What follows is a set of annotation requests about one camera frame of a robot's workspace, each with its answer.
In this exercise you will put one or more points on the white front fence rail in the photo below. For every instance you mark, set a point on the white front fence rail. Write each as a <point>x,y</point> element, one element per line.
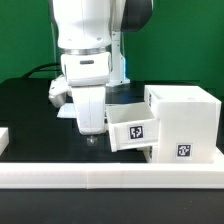
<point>102,176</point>

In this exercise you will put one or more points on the white drawer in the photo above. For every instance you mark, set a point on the white drawer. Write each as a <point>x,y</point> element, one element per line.
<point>151,154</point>
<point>131,126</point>

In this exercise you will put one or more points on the white marker sheet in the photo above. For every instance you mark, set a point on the white marker sheet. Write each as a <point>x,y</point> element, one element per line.
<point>67,111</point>

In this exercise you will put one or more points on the white front drawer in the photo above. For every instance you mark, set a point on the white front drawer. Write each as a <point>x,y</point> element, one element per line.
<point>151,154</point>

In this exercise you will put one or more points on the white left fence rail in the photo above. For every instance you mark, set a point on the white left fence rail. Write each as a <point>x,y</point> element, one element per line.
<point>4,139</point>

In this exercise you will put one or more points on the white fence rail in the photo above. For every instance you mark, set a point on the white fence rail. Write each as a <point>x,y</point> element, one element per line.
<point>102,176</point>
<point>4,139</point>

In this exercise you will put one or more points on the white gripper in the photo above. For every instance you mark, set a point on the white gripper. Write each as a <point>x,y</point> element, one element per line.
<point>87,76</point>

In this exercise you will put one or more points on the white drawer cabinet box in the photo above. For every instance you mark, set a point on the white drawer cabinet box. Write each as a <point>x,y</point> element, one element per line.
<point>188,122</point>

